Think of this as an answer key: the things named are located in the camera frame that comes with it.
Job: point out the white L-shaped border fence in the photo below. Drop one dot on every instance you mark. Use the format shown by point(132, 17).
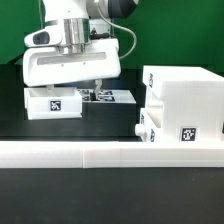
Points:
point(49, 154)

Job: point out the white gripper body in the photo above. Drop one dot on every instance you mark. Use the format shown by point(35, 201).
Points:
point(45, 64)

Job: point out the white drawer tray front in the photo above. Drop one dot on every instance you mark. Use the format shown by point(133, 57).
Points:
point(149, 126)

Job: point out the white tag sheet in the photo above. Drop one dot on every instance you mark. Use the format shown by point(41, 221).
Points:
point(108, 96)

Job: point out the white drawer tray rear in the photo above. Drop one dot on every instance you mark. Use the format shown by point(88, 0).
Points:
point(56, 103)

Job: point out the white drawer tray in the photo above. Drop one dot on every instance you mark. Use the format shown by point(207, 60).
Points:
point(149, 126)
point(56, 103)

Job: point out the white drawer cabinet box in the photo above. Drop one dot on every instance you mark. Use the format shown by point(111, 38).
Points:
point(191, 100)

